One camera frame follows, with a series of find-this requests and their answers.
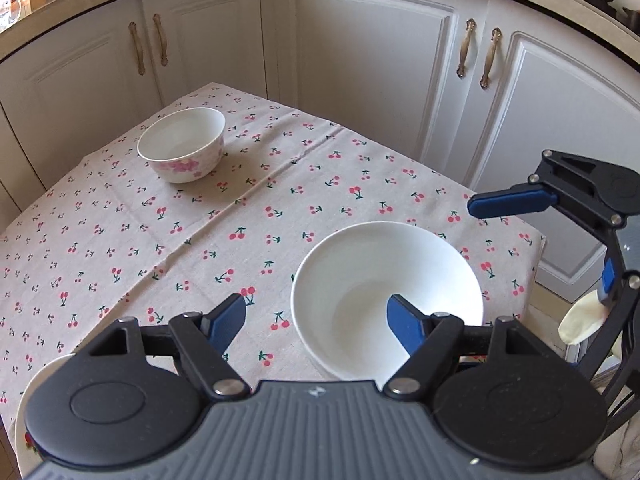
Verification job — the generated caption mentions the person's right hand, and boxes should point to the person's right hand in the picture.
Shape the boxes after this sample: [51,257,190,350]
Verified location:
[557,287,610,346]

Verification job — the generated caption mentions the stained white fruit-print plate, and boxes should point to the stained white fruit-print plate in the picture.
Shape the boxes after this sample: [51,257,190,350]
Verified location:
[14,352,81,476]

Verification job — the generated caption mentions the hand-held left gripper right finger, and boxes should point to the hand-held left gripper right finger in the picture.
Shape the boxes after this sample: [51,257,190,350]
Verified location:
[382,294,521,397]

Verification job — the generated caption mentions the colourful printed container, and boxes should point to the colourful printed container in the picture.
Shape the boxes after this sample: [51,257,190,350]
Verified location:
[0,0,26,31]

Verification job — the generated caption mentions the white cabinet door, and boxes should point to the white cabinet door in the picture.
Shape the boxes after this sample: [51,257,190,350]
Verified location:
[0,0,151,221]
[275,0,488,188]
[141,0,266,111]
[472,7,640,291]

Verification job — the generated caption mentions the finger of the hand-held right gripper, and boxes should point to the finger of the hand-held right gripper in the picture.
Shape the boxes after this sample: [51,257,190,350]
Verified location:
[601,227,632,307]
[467,149,626,228]

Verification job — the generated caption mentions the bronze cabinet handle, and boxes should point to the bronze cabinet handle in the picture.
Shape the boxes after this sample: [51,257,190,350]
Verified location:
[456,17,477,79]
[152,13,168,67]
[128,21,146,75]
[480,27,502,90]

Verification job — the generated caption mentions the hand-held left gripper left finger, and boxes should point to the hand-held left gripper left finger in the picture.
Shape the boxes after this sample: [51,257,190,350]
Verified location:
[89,292,252,401]

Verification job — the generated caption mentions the cherry-print tablecloth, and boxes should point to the cherry-print tablecloth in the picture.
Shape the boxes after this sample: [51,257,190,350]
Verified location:
[0,82,547,461]

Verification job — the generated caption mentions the white pink-flower bowl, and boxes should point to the white pink-flower bowl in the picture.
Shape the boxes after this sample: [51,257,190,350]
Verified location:
[137,107,226,184]
[291,221,485,382]

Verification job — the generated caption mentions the white kitchen cabinets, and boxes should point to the white kitchen cabinets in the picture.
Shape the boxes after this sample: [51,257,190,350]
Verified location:
[0,0,640,68]

